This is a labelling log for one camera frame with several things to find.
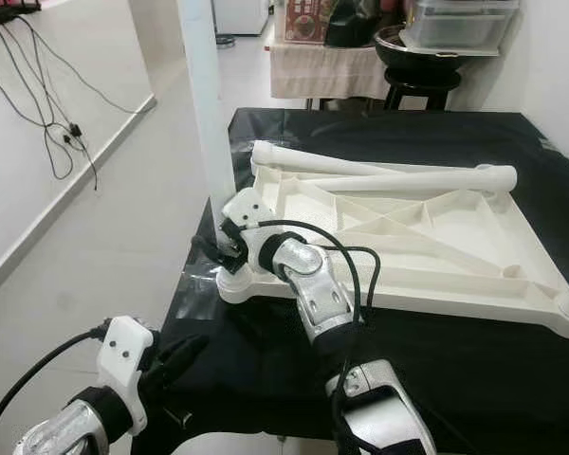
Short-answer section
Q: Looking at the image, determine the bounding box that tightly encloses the white appliance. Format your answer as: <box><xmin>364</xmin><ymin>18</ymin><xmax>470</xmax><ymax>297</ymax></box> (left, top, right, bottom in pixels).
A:
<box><xmin>213</xmin><ymin>0</ymin><xmax>271</xmax><ymax>37</ymax></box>

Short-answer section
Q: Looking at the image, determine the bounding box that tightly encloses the black wall cable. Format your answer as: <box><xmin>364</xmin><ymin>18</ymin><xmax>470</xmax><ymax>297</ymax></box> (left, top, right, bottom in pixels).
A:
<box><xmin>0</xmin><ymin>19</ymin><xmax>101</xmax><ymax>191</ymax></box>
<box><xmin>19</xmin><ymin>14</ymin><xmax>157</xmax><ymax>117</ymax></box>

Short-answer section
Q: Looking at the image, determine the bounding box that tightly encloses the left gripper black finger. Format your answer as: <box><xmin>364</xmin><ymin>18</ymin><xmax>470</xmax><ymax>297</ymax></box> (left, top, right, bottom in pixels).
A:
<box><xmin>150</xmin><ymin>334</ymin><xmax>193</xmax><ymax>382</ymax></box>
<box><xmin>165</xmin><ymin>334</ymin><xmax>211</xmax><ymax>385</ymax></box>

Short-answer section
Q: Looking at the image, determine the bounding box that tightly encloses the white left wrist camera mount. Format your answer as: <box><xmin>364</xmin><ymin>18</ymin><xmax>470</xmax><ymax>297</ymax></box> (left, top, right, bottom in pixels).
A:
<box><xmin>95</xmin><ymin>316</ymin><xmax>157</xmax><ymax>437</ymax></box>

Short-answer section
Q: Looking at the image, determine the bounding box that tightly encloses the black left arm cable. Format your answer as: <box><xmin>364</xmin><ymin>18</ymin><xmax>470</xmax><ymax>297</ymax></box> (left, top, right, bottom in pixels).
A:
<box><xmin>0</xmin><ymin>327</ymin><xmax>110</xmax><ymax>429</ymax></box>

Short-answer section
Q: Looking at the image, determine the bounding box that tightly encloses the black bag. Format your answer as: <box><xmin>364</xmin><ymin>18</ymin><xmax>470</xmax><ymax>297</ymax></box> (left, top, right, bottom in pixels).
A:
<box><xmin>324</xmin><ymin>0</ymin><xmax>382</xmax><ymax>48</ymax></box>

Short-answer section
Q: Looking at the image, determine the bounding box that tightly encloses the black plastic table cover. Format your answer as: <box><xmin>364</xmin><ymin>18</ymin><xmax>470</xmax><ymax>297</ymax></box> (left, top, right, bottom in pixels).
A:
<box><xmin>133</xmin><ymin>109</ymin><xmax>569</xmax><ymax>446</ymax></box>

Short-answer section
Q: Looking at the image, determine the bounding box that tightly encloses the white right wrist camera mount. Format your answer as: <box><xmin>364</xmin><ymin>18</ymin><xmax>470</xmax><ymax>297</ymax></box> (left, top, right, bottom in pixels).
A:
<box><xmin>221</xmin><ymin>188</ymin><xmax>276</xmax><ymax>276</ymax></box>

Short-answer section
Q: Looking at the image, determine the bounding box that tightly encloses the white plastic table top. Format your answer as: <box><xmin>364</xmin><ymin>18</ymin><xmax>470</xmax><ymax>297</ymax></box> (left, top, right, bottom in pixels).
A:
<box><xmin>216</xmin><ymin>161</ymin><xmax>569</xmax><ymax>339</ymax></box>

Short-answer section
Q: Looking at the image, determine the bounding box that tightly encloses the clear plastic container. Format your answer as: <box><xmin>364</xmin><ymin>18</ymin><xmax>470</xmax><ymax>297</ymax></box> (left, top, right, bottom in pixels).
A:
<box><xmin>401</xmin><ymin>0</ymin><xmax>520</xmax><ymax>53</ymax></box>

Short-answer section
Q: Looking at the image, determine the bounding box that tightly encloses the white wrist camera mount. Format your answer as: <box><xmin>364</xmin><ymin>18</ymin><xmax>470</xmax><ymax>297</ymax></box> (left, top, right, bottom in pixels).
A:
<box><xmin>95</xmin><ymin>316</ymin><xmax>157</xmax><ymax>437</ymax></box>
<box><xmin>221</xmin><ymin>188</ymin><xmax>276</xmax><ymax>276</ymax></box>

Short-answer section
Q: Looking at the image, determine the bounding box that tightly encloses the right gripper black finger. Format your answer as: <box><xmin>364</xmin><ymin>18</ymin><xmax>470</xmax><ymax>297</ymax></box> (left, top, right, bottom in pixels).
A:
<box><xmin>193</xmin><ymin>237</ymin><xmax>236</xmax><ymax>276</ymax></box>

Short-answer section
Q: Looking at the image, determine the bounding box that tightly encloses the orange lid storage box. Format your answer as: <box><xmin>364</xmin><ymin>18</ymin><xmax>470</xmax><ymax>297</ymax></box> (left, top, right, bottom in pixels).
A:
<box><xmin>284</xmin><ymin>0</ymin><xmax>338</xmax><ymax>44</ymax></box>

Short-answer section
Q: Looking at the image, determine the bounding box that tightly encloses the black power strip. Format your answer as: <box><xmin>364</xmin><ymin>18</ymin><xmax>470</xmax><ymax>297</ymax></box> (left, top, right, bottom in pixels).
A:
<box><xmin>0</xmin><ymin>3</ymin><xmax>44</xmax><ymax>25</ymax></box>

